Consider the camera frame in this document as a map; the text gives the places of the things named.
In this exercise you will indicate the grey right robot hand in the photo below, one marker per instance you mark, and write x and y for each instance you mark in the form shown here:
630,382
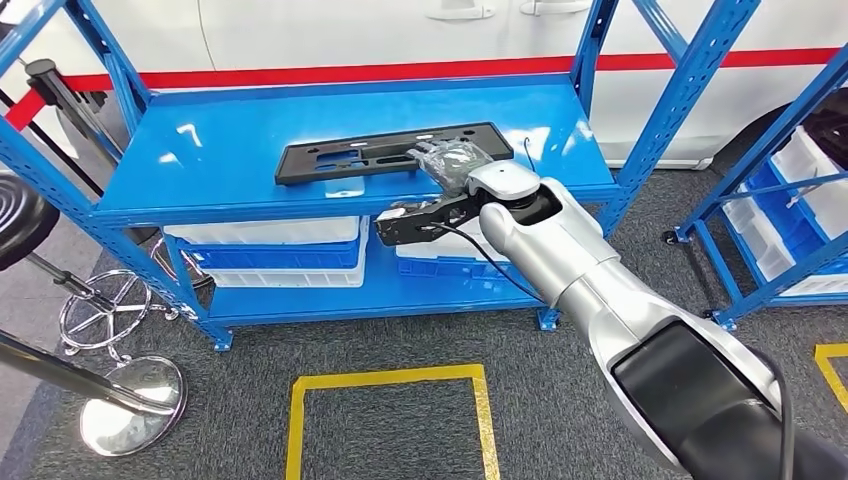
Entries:
450,162

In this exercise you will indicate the black plastic plate frame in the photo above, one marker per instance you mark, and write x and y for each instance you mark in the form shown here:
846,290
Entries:
311,162

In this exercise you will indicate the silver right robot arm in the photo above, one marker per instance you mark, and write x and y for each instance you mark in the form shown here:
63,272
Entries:
563,252

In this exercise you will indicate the blue metal shelf rack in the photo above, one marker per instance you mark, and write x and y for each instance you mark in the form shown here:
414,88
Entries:
232,152

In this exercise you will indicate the blue shelf rack with casters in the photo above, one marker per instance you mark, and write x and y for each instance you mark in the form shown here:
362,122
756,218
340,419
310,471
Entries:
762,159

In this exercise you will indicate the blue plastic bin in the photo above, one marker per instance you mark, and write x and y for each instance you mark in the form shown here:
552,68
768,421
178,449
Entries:
788,218
278,257
450,268

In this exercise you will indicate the red barrier belt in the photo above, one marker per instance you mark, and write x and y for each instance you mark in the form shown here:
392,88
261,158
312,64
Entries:
397,69

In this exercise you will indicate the white car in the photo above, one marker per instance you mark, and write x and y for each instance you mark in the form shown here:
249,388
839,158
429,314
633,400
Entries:
331,33

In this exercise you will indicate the yellow floor tape square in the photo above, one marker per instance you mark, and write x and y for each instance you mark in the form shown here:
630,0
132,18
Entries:
391,376

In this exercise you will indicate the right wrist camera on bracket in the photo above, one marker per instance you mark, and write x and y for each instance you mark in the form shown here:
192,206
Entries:
411,228

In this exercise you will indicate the chrome stanchion post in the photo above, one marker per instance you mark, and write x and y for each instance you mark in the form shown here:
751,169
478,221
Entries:
132,404

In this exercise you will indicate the black stanchion post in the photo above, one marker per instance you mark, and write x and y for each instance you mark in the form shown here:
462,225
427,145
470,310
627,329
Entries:
50,79

